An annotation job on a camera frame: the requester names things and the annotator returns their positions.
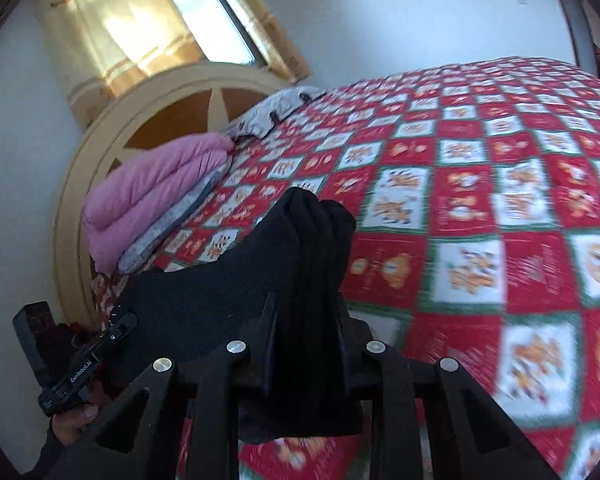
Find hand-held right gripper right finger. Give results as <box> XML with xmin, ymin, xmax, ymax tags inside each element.
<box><xmin>336</xmin><ymin>292</ymin><xmax>563</xmax><ymax>480</ymax></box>

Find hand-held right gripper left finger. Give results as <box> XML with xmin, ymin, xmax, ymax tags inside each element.
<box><xmin>45</xmin><ymin>292</ymin><xmax>279</xmax><ymax>480</ymax></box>

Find black pants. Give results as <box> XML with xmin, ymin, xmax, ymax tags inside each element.
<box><xmin>105</xmin><ymin>187</ymin><xmax>365</xmax><ymax>445</ymax></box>

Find person's left forearm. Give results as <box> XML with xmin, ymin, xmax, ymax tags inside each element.
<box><xmin>22</xmin><ymin>427</ymin><xmax>81</xmax><ymax>480</ymax></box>

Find person's left hand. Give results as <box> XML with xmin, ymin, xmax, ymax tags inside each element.
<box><xmin>52</xmin><ymin>391</ymin><xmax>104</xmax><ymax>447</ymax></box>

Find grey pillow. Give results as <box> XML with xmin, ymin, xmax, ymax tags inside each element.
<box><xmin>117</xmin><ymin>160</ymin><xmax>231</xmax><ymax>275</ymax></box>

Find folded pink blanket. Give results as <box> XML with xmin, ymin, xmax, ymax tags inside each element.
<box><xmin>82</xmin><ymin>133</ymin><xmax>233</xmax><ymax>273</ymax></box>

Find red checkered printed bed cover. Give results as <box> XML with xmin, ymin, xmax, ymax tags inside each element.
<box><xmin>92</xmin><ymin>56</ymin><xmax>600</xmax><ymax>480</ymax></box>

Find white patterned pillow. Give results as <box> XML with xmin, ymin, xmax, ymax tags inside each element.
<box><xmin>225</xmin><ymin>86</ymin><xmax>326</xmax><ymax>140</ymax></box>

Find cream wooden headboard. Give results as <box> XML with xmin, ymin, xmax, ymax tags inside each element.
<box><xmin>52</xmin><ymin>62</ymin><xmax>296</xmax><ymax>328</ymax></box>

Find yellow sheer curtain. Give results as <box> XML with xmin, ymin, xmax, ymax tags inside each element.
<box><xmin>215</xmin><ymin>0</ymin><xmax>311</xmax><ymax>83</ymax></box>
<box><xmin>37</xmin><ymin>0</ymin><xmax>206</xmax><ymax>126</ymax></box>

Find window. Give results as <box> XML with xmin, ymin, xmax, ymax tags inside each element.
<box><xmin>152</xmin><ymin>0</ymin><xmax>268</xmax><ymax>68</ymax></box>

